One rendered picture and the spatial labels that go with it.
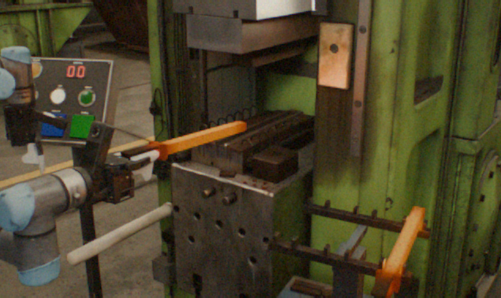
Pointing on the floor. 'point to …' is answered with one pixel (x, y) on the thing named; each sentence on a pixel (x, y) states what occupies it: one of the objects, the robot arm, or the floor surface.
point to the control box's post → (87, 237)
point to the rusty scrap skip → (125, 22)
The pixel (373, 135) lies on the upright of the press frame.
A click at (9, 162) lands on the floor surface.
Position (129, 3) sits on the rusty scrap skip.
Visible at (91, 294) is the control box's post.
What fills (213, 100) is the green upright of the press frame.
